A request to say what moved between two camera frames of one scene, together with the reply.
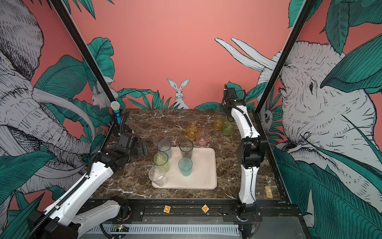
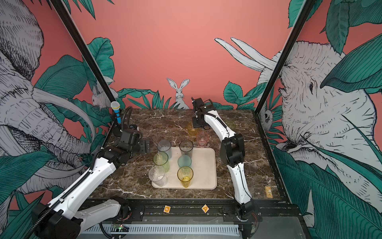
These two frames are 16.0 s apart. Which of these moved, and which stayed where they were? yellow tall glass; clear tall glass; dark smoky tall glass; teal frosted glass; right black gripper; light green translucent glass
Moved: right black gripper; yellow tall glass
Stayed: light green translucent glass; dark smoky tall glass; teal frosted glass; clear tall glass
